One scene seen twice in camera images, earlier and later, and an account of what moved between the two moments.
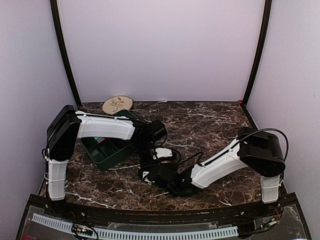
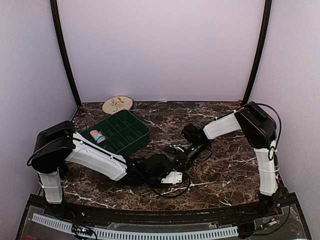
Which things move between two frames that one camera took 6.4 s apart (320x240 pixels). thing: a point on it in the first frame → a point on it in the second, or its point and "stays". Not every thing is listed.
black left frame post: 65,54 stays
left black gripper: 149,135 → 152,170
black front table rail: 232,213 stays
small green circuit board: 81,229 stays
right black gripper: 171,166 → 183,160
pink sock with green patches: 99,139 stays
